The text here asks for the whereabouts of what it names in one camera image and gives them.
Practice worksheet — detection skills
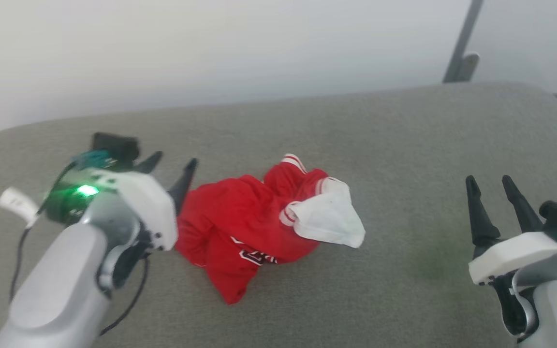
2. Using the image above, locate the red garment with white trim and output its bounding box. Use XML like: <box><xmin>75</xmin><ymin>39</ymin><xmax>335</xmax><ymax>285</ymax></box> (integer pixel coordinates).
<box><xmin>174</xmin><ymin>154</ymin><xmax>366</xmax><ymax>305</ymax></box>

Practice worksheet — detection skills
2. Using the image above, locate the right gripper, white shell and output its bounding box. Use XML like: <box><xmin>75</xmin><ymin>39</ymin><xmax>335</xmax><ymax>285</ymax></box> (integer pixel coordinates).
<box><xmin>465</xmin><ymin>175</ymin><xmax>557</xmax><ymax>286</ymax></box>

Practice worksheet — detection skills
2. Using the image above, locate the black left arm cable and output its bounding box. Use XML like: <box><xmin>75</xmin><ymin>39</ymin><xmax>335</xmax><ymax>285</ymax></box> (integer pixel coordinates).
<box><xmin>10</xmin><ymin>162</ymin><xmax>149</xmax><ymax>337</ymax></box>

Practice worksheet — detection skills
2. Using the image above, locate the grey fabric sofa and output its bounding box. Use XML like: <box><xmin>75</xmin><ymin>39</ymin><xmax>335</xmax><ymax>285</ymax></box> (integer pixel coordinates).
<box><xmin>0</xmin><ymin>82</ymin><xmax>557</xmax><ymax>348</ymax></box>

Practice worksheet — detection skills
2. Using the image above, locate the white cable tag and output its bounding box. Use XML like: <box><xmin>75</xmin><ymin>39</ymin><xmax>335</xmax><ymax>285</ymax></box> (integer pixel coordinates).
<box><xmin>0</xmin><ymin>187</ymin><xmax>40</xmax><ymax>229</ymax></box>

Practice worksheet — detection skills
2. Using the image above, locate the left gripper, white shell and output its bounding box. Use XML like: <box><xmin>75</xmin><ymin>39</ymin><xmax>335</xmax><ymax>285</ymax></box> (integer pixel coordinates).
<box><xmin>45</xmin><ymin>151</ymin><xmax>198</xmax><ymax>252</ymax></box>

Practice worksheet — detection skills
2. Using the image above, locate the grey metal stand pole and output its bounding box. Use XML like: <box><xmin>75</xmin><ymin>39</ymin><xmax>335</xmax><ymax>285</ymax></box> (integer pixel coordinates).
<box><xmin>442</xmin><ymin>0</ymin><xmax>485</xmax><ymax>84</ymax></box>

